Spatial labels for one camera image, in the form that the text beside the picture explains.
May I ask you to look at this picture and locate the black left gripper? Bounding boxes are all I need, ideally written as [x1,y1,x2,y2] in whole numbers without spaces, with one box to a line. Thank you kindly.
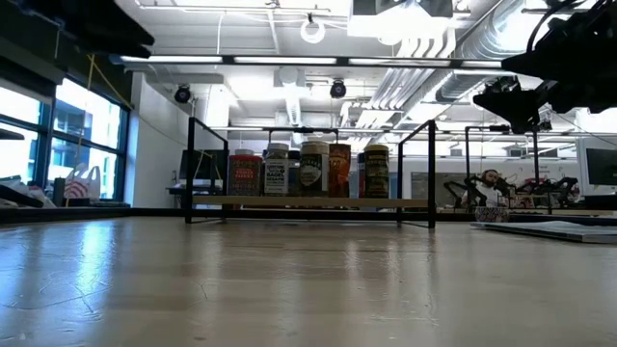
[13,0,156,60]

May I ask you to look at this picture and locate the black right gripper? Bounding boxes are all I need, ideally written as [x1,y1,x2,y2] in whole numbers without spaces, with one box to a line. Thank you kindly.
[472,0,617,135]

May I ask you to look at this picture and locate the yellow lid spice jar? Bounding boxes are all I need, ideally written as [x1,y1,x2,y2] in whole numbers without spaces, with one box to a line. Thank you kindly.
[362,144,390,200]

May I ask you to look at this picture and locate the red spice tin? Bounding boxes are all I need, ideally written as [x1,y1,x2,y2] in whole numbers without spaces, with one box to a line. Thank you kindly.
[228,153,264,198]

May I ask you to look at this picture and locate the dark lid red spice jar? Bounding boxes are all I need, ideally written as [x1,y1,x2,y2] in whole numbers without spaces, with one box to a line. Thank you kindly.
[356,151,366,199]

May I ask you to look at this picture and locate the white lid bagel seasoning jar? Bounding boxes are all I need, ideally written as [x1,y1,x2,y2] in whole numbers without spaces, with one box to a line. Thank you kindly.
[263,142,291,198]

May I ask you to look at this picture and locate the orange taco seasoning packet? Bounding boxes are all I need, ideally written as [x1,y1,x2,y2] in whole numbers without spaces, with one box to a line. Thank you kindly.
[328,143,352,199]

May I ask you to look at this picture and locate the black lid spice jar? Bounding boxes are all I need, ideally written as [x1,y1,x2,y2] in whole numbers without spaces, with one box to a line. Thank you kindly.
[287,149,303,198]

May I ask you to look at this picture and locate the tan lid spice jar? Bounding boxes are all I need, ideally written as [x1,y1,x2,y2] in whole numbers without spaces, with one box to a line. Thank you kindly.
[299,140,331,199]

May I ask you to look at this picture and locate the overhead light bar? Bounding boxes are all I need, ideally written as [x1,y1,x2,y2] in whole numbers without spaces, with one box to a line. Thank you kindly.
[108,53,512,68]

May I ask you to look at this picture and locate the person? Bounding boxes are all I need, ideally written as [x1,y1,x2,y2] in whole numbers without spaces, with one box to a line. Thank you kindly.
[465,168,512,209]

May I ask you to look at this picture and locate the dark computer monitor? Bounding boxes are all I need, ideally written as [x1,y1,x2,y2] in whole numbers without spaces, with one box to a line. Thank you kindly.
[585,147,617,187]
[178,148,230,182]

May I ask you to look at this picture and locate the white ceiling pipes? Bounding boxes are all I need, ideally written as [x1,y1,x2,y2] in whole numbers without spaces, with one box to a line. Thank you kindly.
[339,40,454,129]

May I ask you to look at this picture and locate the small round tin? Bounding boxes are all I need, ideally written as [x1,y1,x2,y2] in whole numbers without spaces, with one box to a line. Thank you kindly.
[473,205,510,224]

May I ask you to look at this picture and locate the Yellowstone waterfall book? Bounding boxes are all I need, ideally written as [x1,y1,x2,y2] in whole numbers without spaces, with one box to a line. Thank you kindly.
[469,219,617,245]

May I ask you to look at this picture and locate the white red shopping bag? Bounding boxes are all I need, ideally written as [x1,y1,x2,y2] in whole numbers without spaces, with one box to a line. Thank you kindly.
[62,165,103,201]

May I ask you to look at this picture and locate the dark ceiling box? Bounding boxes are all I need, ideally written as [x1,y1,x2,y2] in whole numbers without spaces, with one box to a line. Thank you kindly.
[351,0,454,19]

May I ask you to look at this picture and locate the yellow cable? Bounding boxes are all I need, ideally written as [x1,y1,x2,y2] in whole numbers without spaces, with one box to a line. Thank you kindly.
[65,52,134,208]

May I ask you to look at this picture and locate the ribbed silver air duct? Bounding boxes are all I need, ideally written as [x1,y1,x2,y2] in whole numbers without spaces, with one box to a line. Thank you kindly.
[436,0,536,103]

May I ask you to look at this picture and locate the background black metal frame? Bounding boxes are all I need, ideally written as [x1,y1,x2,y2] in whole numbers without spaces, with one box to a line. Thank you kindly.
[464,123,542,216]

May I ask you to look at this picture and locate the black metal table frame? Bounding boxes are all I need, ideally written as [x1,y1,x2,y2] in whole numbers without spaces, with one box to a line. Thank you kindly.
[0,206,617,226]

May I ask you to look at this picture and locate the wooden shelf black metal frame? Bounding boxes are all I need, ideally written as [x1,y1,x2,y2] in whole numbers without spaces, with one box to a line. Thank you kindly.
[185,116,438,229]

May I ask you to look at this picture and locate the white cable coil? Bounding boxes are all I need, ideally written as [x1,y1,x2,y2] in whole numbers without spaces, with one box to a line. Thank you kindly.
[299,13,327,45]

